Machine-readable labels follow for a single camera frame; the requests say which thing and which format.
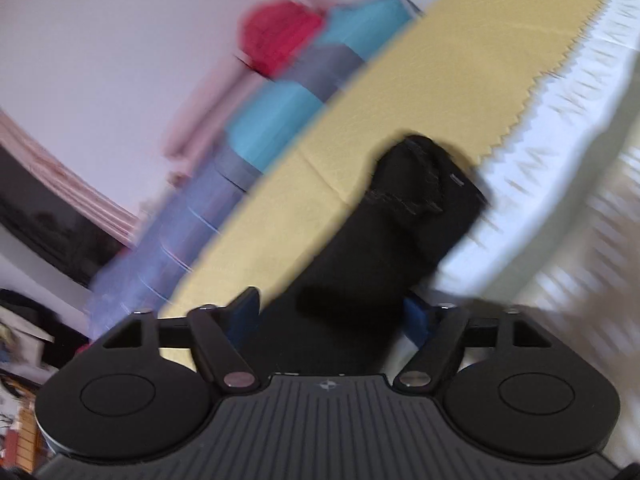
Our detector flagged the plaid blue and teal quilt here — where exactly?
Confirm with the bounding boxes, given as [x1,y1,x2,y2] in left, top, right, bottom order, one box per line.
[85,0,422,346]

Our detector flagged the black pants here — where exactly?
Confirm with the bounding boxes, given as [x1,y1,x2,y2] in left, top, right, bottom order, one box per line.
[240,134,489,376]

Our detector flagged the red fuzzy cloth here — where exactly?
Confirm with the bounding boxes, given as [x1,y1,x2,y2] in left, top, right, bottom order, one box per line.
[239,0,327,82]

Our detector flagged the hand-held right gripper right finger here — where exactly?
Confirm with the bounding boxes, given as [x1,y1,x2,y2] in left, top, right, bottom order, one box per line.
[394,296,553,392]

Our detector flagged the yellow blanket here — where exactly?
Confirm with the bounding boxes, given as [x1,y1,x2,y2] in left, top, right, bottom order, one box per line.
[157,0,633,361]

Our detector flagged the pink striped cloth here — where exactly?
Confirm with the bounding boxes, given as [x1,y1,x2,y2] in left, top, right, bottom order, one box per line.
[0,110,142,248]

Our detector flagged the cluttered shelf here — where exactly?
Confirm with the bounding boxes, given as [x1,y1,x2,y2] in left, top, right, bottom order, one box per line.
[0,289,57,473]

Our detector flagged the white patterned bed sheet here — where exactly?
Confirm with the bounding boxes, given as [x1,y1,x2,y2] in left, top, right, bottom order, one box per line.
[390,0,640,461]

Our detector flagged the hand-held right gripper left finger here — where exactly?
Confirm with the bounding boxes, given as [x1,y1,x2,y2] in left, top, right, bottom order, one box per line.
[100,287,262,392]

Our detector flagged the dark furniture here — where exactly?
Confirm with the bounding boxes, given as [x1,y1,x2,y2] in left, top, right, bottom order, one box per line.
[0,149,127,288]

